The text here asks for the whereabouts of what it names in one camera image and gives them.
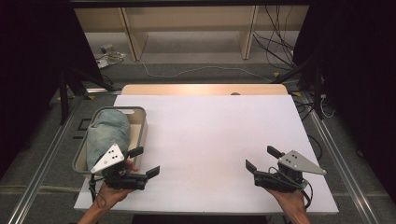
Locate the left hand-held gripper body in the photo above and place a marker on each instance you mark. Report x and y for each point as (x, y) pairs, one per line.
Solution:
(109, 157)

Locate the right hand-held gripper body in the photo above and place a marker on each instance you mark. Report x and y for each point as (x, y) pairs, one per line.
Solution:
(280, 180)

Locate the light blue denim garment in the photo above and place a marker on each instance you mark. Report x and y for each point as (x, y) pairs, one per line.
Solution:
(107, 133)

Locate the grey plastic basket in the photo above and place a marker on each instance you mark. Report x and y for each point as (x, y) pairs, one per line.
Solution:
(140, 124)

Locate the person's right hand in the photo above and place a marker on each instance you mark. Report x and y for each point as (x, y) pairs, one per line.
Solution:
(291, 200)

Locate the person's left hand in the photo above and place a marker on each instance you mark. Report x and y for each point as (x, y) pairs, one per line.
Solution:
(115, 194)

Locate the white table cover board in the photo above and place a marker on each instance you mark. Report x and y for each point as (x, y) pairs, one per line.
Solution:
(205, 140)

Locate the black metal stand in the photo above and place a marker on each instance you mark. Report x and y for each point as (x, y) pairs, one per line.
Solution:
(317, 87)
(63, 93)

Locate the white power strip with plugs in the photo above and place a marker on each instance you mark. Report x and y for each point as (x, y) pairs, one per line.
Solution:
(107, 54)

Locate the black curtain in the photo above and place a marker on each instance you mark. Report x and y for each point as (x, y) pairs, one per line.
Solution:
(358, 77)
(34, 62)

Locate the aluminium floor rail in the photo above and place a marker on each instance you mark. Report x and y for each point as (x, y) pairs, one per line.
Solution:
(342, 168)
(37, 174)

